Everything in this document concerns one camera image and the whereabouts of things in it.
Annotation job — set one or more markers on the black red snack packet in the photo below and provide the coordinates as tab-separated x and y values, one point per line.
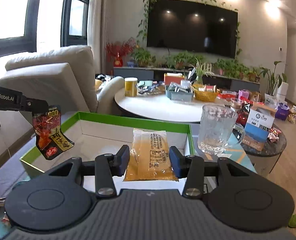
50	140

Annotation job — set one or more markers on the red flower decoration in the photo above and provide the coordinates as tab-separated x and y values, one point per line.
116	51

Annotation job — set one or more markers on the white round coffee table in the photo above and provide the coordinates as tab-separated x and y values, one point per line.
159	107

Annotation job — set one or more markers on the clear glass mug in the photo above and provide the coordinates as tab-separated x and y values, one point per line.
216	126

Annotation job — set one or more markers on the tall leafy floor plant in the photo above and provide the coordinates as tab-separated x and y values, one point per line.
274	80

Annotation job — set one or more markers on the purple gift bag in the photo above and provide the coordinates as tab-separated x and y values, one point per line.
282	111

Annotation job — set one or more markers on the yellow woven basket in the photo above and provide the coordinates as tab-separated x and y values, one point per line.
201	94

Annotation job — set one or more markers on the blue white carton box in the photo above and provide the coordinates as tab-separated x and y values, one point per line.
257	128

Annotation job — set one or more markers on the orange box on table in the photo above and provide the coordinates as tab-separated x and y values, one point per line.
173	77

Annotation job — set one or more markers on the wall mounted television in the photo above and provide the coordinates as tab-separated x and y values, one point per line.
192	26

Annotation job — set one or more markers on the yellow tin can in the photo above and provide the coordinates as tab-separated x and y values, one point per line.
131	86

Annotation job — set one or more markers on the blue plastic tray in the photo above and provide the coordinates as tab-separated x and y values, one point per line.
178	96

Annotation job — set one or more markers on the green cardboard box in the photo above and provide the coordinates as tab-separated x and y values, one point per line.
96	134

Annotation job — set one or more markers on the beige sofa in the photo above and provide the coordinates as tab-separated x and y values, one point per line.
64	77

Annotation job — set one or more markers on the long yellow snack packet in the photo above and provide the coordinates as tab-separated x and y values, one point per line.
149	157

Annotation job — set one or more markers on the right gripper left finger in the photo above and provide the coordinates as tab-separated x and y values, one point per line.
108	166

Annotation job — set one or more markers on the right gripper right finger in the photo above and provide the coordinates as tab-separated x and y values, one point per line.
192	169

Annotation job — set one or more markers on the round dark side table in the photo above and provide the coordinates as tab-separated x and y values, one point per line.
264	156

